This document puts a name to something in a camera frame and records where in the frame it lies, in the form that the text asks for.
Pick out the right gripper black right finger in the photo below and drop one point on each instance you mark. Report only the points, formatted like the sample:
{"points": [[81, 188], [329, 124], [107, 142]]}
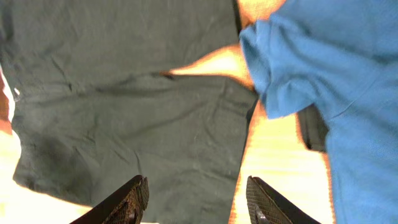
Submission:
{"points": [[267, 206]]}

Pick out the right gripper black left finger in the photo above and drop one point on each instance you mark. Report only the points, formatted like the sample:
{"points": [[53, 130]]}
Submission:
{"points": [[125, 206]]}

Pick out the dark green shorts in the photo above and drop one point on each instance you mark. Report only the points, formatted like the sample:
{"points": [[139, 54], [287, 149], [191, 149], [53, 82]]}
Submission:
{"points": [[94, 107]]}

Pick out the black garment under blue shirt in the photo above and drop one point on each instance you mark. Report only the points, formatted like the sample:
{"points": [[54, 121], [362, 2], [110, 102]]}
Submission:
{"points": [[313, 129]]}

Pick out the blue polo shirt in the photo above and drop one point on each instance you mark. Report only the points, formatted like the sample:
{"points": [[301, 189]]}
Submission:
{"points": [[340, 56]]}

